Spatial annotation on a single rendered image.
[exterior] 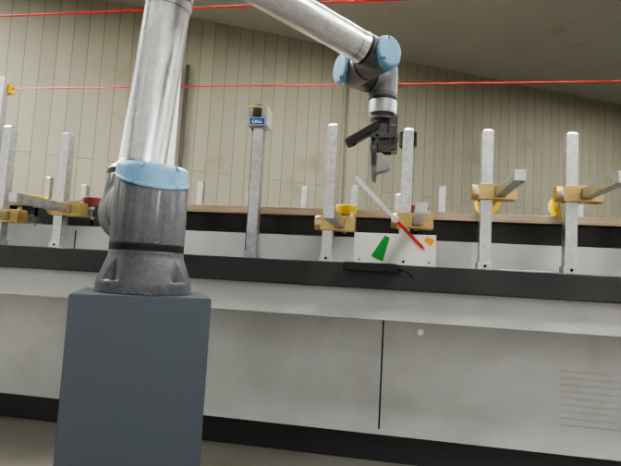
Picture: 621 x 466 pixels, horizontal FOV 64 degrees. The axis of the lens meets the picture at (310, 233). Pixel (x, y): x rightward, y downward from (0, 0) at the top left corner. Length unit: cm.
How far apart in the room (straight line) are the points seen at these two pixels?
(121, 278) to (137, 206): 14
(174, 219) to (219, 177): 451
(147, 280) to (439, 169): 575
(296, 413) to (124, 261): 110
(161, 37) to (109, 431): 88
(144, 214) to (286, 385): 109
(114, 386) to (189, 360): 14
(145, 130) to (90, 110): 441
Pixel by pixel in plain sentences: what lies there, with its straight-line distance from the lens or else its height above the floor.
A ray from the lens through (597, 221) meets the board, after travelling 195.
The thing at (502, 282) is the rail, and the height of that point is 66.
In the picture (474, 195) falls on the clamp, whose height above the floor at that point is 93.
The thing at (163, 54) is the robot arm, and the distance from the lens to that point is 132.
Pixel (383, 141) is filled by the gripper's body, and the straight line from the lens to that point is 160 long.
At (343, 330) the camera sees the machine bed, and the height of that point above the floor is 46.
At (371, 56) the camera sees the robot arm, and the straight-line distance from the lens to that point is 146.
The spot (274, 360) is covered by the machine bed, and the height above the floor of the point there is 33.
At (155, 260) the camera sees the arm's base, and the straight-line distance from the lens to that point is 102.
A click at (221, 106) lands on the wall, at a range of 573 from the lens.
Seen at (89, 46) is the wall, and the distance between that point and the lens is 588.
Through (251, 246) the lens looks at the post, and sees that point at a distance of 171.
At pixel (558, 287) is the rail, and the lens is 168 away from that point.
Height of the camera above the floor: 66
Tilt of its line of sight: 5 degrees up
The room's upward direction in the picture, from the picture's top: 3 degrees clockwise
